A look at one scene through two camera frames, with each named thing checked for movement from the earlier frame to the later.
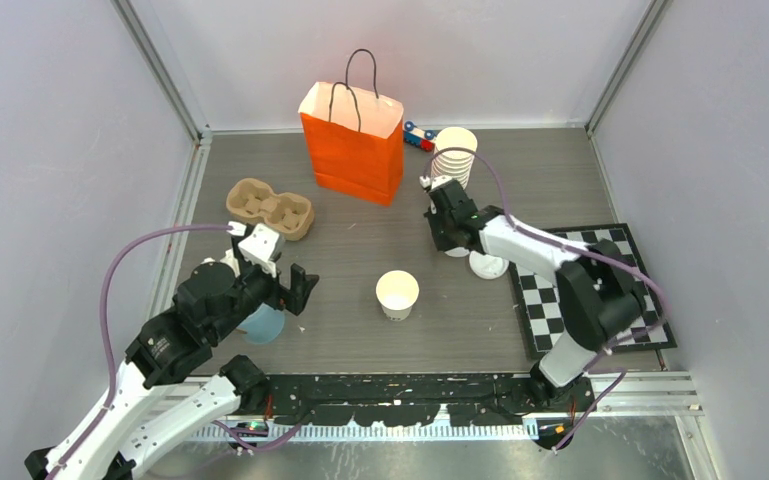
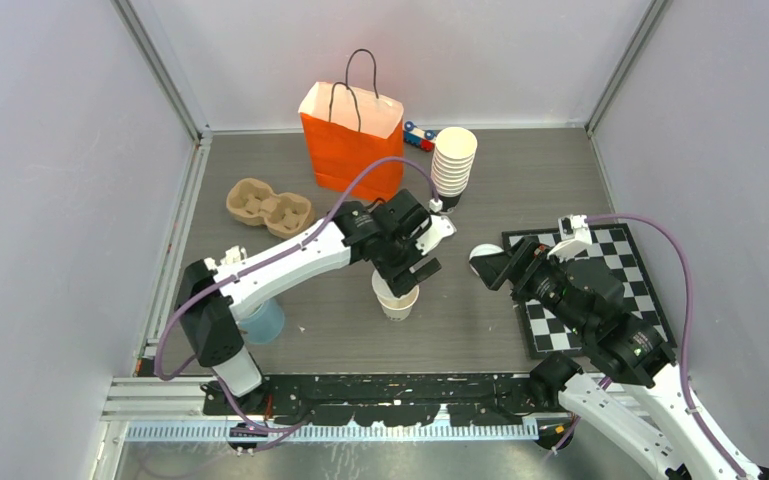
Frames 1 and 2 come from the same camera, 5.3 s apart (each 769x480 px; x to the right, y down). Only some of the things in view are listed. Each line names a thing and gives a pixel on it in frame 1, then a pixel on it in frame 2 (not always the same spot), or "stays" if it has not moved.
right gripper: (440, 242) -> (494, 267)
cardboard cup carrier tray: (252, 201) stays
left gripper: (296, 295) -> (399, 282)
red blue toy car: (424, 139) stays
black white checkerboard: (539, 302) stays
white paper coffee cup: (397, 291) stays
